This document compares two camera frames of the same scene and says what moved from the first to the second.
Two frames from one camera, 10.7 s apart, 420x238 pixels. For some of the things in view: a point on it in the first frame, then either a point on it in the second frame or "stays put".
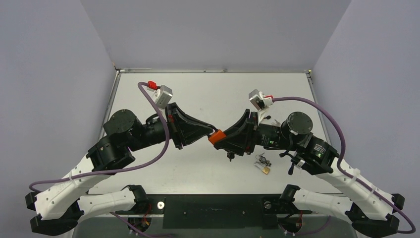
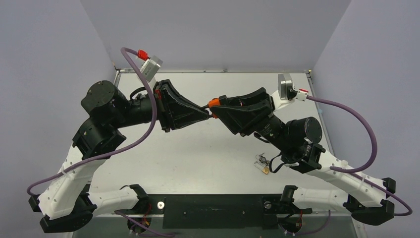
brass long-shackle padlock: (265, 169) stays put
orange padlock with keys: (217, 135) → (214, 102)
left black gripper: (181, 122) → (171, 101)
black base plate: (215, 210) stays put
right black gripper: (250, 132) → (257, 114)
